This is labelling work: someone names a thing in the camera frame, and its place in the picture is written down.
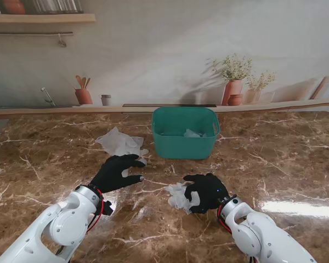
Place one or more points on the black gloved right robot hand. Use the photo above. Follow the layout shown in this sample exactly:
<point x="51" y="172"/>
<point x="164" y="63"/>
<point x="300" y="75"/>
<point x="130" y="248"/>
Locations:
<point x="211" y="191"/>

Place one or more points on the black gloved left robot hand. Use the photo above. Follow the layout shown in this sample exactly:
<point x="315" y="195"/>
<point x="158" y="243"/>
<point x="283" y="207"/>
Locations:
<point x="112" y="174"/>

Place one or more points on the teal plastic basket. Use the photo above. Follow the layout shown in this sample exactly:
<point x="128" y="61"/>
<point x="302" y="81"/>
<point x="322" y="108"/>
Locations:
<point x="183" y="148"/>

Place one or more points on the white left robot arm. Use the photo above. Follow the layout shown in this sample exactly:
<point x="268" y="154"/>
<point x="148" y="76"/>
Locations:
<point x="44" y="235"/>

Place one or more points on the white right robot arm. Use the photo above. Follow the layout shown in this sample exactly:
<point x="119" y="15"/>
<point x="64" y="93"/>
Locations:
<point x="257" y="233"/>

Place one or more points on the grey mug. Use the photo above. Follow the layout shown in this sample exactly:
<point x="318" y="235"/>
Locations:
<point x="106" y="100"/>

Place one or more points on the long wooden ledge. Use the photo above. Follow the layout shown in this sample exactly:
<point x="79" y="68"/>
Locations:
<point x="71" y="109"/>

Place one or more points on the terracotta utensil pot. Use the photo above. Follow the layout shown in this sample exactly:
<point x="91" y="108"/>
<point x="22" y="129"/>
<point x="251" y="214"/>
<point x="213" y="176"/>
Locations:
<point x="83" y="97"/>

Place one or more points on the small round terracotta pot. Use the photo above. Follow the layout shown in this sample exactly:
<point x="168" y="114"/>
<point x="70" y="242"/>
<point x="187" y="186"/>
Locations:
<point x="235" y="100"/>

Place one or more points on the metal faucet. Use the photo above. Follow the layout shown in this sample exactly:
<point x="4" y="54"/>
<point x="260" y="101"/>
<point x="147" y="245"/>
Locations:
<point x="47" y="96"/>

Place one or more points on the tall terracotta vase with plant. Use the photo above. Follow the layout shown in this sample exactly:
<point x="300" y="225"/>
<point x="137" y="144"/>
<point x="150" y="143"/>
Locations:
<point x="233" y="91"/>

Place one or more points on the glass vase with flowers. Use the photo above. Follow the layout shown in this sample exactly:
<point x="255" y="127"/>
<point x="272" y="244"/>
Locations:
<point x="252" y="96"/>

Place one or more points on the row of glass jars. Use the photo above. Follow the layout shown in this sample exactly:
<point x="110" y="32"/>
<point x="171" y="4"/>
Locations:
<point x="57" y="6"/>

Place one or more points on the terracotta pot on shelf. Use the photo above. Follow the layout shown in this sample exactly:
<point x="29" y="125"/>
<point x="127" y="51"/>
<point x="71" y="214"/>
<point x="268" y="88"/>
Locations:
<point x="15" y="7"/>

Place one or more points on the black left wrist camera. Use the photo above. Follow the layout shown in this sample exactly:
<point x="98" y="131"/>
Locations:
<point x="107" y="208"/>

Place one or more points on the metal rail hook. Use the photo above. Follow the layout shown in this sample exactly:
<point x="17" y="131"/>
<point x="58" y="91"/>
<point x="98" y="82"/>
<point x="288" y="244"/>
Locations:
<point x="60" y="37"/>

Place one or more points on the metal wall rail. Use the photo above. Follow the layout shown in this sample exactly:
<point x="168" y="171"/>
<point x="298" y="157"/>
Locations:
<point x="30" y="33"/>

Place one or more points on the wooden wall shelf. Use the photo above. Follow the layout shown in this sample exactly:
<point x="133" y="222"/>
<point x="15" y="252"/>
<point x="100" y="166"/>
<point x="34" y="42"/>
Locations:
<point x="44" y="18"/>

